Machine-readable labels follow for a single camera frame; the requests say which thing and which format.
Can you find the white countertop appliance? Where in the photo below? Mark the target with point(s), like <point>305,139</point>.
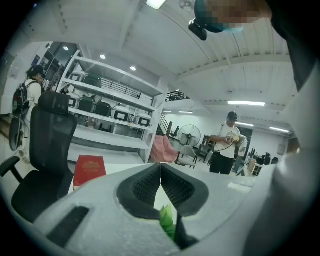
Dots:
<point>120,115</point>
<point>143,121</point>
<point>73,101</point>

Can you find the grey chair with black legs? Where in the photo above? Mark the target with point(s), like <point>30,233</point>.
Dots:
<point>187,155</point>

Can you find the black standing fan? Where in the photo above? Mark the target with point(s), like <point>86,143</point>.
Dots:
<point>189,136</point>

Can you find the dark staircase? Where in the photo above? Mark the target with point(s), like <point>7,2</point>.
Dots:
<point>166,122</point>

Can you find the rectangular ceiling light panel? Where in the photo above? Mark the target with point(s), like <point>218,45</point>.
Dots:
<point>156,3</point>

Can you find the person's black clothing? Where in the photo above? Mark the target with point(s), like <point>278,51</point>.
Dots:
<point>300,37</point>

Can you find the white metal shelf rack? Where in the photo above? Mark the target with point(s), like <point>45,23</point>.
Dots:
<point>112,105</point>

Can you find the red hardcover book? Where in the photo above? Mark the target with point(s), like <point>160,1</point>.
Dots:
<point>90,170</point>

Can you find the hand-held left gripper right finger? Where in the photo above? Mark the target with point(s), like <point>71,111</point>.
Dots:
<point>220,212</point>

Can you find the person's head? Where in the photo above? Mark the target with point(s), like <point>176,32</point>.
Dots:
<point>225,15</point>

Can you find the long ceiling strip light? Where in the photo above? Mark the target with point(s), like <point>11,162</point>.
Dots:
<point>246,103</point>

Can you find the black head-mounted camera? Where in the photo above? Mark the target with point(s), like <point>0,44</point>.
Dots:
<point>198,29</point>

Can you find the dark green countertop appliance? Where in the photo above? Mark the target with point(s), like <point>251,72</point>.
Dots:
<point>103,109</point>
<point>86,105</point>

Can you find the black mesh office chair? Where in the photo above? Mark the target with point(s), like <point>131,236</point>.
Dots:
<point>50,150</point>

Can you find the pink padded armchair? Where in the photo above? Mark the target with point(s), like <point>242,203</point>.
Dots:
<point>163,150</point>

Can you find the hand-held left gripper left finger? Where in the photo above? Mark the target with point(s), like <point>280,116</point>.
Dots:
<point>100,200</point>

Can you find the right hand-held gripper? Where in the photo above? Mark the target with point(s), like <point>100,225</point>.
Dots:
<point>295,175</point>

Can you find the green potted plant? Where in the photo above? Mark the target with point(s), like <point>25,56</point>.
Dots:
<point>168,222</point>

